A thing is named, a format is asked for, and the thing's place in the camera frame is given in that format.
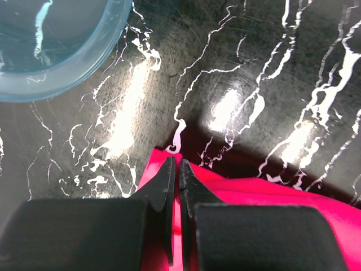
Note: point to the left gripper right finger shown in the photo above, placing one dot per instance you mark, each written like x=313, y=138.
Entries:
x=220, y=236

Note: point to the bright pink t shirt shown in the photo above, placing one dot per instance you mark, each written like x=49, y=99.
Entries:
x=343, y=218

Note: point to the translucent blue plastic basin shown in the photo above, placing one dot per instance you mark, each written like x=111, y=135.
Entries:
x=49, y=47

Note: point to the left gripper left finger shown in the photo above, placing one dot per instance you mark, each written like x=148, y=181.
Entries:
x=132, y=233

